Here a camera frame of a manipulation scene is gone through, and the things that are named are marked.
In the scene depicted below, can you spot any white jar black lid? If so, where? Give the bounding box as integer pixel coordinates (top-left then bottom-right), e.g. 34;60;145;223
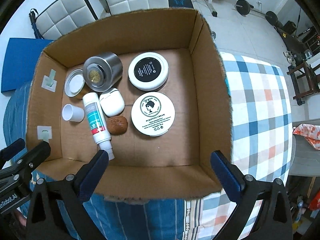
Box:
128;52;169;92

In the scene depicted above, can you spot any brown wooden chair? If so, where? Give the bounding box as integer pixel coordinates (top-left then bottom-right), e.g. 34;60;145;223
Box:
287;61;319;106

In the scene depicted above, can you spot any blue striped bedspread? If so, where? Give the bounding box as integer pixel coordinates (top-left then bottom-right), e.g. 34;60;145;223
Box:
3;83;185;239

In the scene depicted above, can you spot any blue foam mat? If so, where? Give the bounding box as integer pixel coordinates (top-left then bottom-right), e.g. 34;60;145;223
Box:
1;37;52;93

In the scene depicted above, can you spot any barbell on floor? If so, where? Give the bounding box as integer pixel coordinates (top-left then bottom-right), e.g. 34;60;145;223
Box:
235;0;278;26

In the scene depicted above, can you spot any white earbuds case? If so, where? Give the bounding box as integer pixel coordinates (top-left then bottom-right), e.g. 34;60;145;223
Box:
99;88;125;117

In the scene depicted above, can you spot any white spray bottle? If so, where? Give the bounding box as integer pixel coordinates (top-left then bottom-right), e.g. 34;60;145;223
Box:
82;92;114;160

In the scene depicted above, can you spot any white quilted chair left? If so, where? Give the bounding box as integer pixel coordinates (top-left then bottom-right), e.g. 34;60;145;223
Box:
29;0;98;40

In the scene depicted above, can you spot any small amber silver-lid jar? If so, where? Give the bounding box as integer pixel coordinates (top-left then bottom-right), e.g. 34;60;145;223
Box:
64;68;91;100

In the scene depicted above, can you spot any small white plastic cup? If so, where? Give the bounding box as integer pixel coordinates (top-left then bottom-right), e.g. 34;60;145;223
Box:
61;104;85;122

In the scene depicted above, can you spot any stainless steel canister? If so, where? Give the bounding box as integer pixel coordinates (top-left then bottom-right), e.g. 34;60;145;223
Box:
82;52;123;93

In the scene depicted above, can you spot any brown coconut shell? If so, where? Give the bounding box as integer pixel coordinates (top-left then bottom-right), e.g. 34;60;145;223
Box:
106;115;128;135

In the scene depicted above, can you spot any white purifying cream jar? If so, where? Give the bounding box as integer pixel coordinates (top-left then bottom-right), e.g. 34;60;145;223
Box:
131;92;175;137

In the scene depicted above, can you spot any orange floral cloth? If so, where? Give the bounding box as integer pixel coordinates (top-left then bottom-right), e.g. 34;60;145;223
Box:
293;124;320;151

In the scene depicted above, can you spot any open cardboard box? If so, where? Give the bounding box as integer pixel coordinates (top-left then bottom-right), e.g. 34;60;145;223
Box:
26;8;232;199

